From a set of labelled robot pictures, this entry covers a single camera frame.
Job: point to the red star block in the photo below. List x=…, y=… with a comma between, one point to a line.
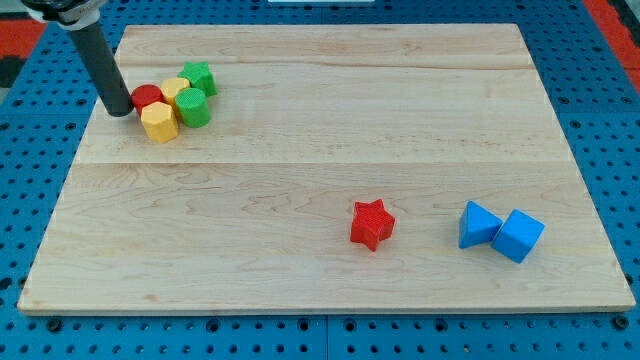
x=371, y=224

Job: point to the green star block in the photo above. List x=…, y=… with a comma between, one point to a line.
x=200, y=76

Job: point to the light wooden board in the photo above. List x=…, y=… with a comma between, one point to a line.
x=251, y=214

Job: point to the green cylinder block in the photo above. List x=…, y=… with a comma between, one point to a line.
x=193, y=107

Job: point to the blue triangular prism block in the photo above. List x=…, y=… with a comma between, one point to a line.
x=477, y=225

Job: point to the yellow hexagon block front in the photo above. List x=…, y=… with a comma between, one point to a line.
x=159, y=122

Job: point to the yellow block behind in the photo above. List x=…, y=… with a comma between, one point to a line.
x=170, y=88

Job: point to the red cylinder block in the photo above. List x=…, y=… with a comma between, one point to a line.
x=144, y=95

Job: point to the blue cube block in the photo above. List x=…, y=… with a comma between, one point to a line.
x=518, y=235

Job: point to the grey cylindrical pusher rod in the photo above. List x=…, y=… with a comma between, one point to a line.
x=98, y=58

